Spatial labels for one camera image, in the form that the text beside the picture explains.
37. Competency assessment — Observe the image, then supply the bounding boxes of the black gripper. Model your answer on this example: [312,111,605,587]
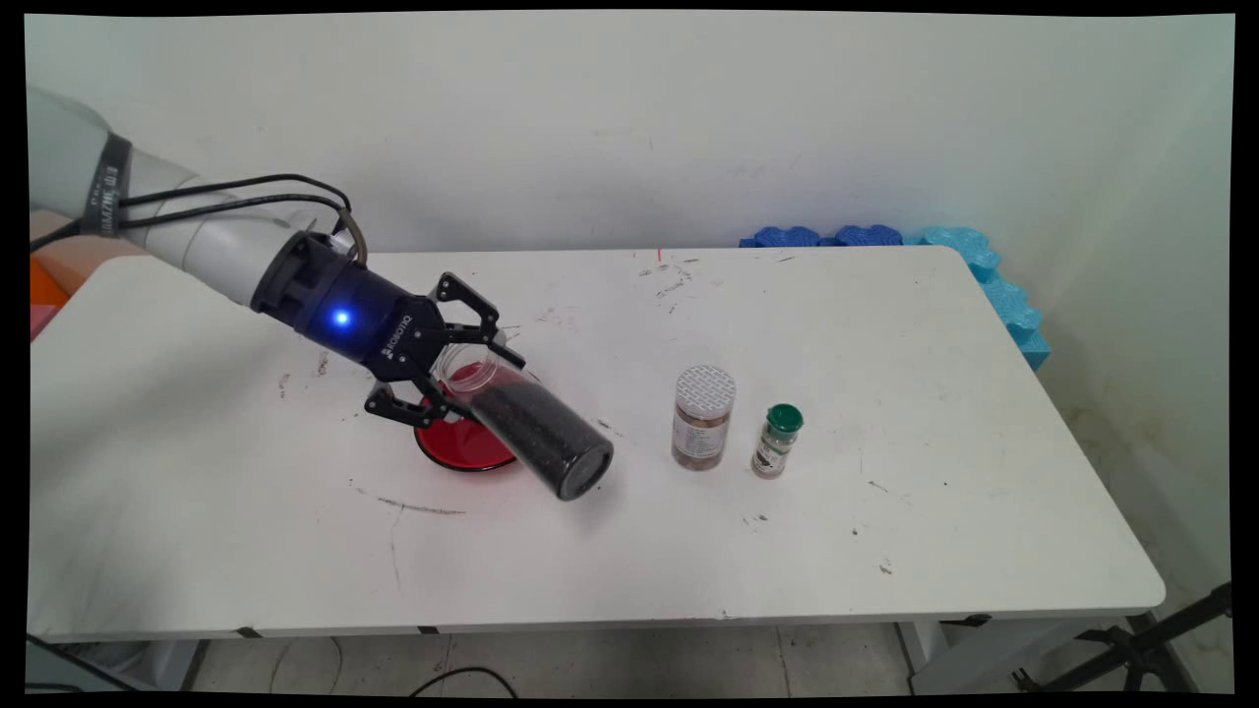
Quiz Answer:
[254,231,527,429]

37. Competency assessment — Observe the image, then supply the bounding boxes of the clear jar of black seeds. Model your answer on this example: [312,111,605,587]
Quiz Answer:
[433,342,616,502]

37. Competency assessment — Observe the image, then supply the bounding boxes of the red bowl with black rim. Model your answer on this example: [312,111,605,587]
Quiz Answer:
[413,362,520,473]

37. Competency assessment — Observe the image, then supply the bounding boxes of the spice jar with white lid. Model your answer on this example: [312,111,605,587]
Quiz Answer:
[672,365,738,472]

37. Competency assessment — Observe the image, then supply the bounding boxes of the small spice bottle green cap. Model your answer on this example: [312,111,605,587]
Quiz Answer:
[750,403,805,480]

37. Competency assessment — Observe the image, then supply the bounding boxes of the orange box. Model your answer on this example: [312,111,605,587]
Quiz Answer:
[30,258,72,314]

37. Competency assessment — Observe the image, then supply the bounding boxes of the light blue foam mat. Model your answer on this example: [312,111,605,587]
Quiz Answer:
[905,226,1051,373]

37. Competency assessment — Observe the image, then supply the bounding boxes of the white table leg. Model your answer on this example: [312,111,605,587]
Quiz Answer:
[895,619,1162,694]

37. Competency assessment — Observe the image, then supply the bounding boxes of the black tripod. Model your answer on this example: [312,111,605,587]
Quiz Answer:
[1013,582,1232,694]

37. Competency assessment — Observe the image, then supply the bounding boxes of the black cable with metal connector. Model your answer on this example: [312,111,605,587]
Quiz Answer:
[28,193,369,268]

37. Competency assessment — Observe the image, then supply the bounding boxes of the black camera cable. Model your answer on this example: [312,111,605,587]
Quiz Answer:
[28,174,355,252]

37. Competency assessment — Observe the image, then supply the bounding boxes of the black cable loop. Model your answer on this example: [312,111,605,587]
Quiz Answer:
[408,667,517,697]

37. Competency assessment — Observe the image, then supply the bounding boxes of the black velcro strap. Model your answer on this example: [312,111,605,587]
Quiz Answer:
[81,133,134,237]

